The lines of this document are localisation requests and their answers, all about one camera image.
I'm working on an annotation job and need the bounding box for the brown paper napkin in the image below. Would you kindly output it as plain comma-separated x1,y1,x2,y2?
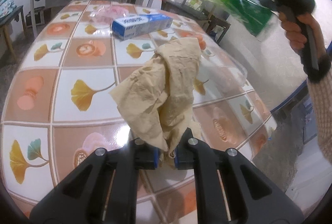
110,37,201,159

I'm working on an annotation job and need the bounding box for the white knit sleeve forearm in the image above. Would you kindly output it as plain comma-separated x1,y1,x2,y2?
301,42,332,165

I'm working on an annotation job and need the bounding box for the person's right hand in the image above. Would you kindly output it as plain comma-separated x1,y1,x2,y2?
278,13,326,59

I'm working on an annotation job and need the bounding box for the white mattress blue trim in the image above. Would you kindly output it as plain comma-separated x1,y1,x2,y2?
220,5,315,113

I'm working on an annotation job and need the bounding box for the floral checkered tablecloth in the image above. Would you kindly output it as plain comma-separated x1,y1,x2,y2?
1,0,277,215

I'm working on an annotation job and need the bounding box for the blue white box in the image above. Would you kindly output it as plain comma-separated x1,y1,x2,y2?
111,14,173,40

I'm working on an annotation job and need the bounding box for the pink plastic bag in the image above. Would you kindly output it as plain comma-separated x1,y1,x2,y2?
89,5,129,29

